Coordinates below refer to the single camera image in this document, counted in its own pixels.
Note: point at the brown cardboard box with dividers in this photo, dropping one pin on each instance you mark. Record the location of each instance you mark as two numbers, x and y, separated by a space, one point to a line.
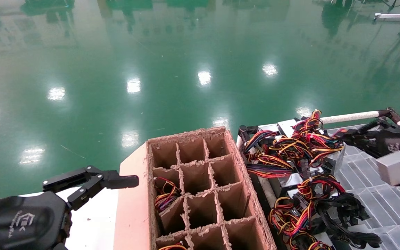
200 208

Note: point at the clear plastic compartment tray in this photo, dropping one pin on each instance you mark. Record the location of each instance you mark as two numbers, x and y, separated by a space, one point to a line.
370 194

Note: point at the long white padded rail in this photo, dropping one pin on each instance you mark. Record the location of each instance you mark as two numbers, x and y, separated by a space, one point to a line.
349 117

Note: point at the silver metal power supply casing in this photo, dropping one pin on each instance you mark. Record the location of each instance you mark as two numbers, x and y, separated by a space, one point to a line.
285 126

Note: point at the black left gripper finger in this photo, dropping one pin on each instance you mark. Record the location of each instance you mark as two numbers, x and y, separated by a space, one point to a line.
84 191
66 174

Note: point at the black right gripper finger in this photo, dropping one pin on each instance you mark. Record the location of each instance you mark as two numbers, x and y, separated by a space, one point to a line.
365 143
352 133

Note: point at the black rail corner joint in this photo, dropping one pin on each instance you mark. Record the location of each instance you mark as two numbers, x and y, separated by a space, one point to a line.
391 114
247 132

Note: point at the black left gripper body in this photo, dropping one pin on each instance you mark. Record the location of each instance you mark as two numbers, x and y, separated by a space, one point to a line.
19 224

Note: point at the white metal stand base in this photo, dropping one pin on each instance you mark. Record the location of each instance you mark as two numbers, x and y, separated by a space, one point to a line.
391 16

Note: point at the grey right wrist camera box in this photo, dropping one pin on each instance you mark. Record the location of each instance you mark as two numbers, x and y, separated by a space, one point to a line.
398 168

